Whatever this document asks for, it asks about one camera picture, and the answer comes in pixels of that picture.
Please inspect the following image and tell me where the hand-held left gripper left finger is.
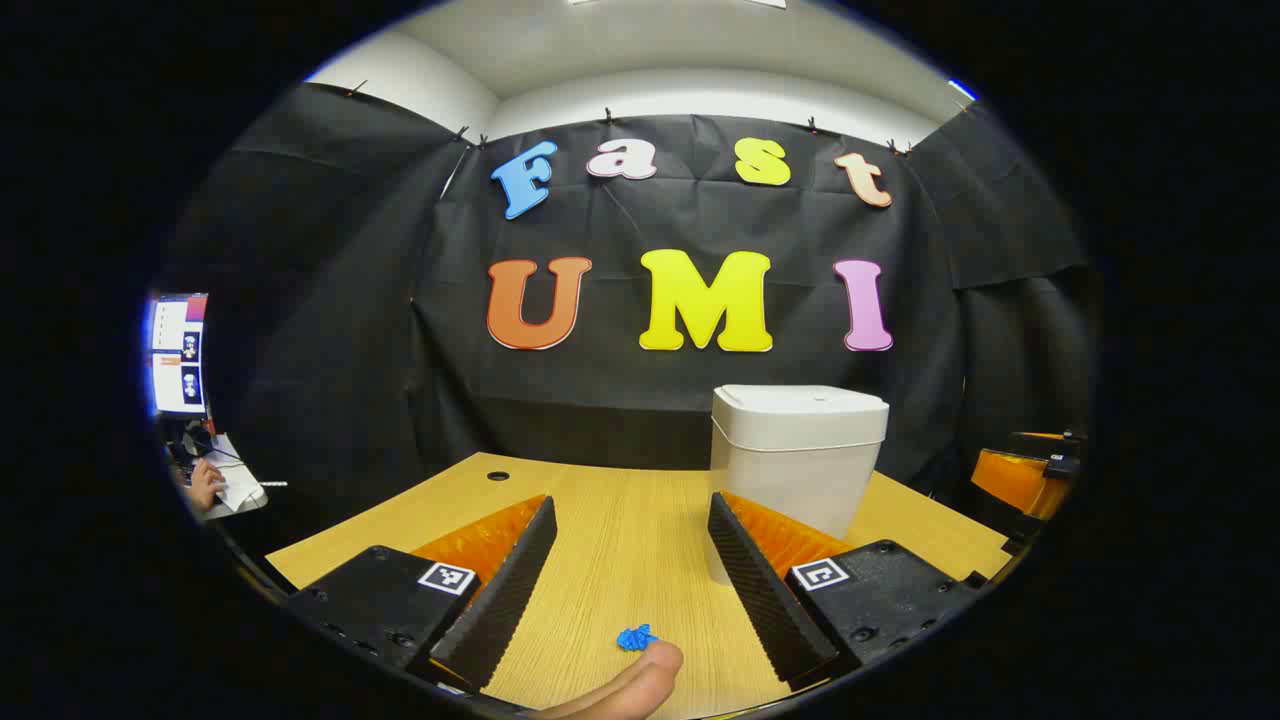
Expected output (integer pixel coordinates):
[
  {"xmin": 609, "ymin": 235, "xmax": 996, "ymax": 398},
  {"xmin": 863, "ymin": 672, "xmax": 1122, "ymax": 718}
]
[{"xmin": 285, "ymin": 494, "xmax": 559, "ymax": 696}]

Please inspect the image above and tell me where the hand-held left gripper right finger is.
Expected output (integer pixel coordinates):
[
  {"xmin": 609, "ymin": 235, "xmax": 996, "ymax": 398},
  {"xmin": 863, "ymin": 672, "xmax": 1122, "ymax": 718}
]
[{"xmin": 707, "ymin": 490, "xmax": 986, "ymax": 693}]

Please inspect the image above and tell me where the white desktop garbage bin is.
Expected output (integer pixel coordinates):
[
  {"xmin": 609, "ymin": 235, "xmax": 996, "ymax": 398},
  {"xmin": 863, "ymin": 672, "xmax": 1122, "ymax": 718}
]
[{"xmin": 705, "ymin": 384, "xmax": 890, "ymax": 586}]

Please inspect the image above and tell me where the wooden desktop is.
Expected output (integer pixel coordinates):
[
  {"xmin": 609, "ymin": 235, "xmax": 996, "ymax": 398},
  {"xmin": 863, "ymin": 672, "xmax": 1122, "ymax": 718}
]
[{"xmin": 265, "ymin": 452, "xmax": 1013, "ymax": 720}]

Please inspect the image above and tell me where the white side table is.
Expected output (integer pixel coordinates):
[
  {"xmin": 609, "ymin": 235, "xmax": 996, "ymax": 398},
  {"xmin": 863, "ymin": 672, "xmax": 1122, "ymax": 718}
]
[{"xmin": 200, "ymin": 433, "xmax": 269, "ymax": 521}]

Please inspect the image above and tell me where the black backdrop cloth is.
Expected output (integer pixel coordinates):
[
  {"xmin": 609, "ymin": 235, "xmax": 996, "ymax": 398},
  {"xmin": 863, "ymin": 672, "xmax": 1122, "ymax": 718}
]
[{"xmin": 160, "ymin": 82, "xmax": 1101, "ymax": 541}]

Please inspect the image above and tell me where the computer monitor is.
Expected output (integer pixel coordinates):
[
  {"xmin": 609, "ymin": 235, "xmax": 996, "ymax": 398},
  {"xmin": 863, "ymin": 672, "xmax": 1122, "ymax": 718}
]
[{"xmin": 148, "ymin": 293, "xmax": 209, "ymax": 416}]

